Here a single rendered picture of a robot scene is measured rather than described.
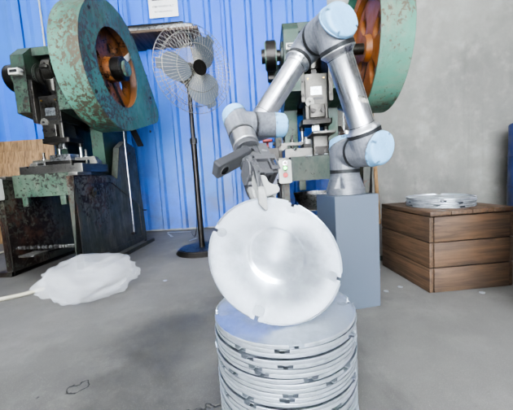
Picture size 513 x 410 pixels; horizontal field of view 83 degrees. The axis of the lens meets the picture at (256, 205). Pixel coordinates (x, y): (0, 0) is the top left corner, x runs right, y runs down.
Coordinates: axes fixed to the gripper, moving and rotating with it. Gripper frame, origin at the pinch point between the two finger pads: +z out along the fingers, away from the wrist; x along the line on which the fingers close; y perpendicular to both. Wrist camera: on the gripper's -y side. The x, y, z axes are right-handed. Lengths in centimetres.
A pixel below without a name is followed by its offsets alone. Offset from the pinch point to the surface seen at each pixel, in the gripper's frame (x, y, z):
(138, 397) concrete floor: 41, -32, 27
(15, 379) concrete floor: 59, -65, 11
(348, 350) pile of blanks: -1.3, 5.8, 33.5
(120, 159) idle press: 130, -39, -146
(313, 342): -4.8, -2.1, 30.8
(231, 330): 3.8, -12.8, 24.2
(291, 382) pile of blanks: 0.0, -6.0, 35.1
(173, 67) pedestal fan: 54, 1, -153
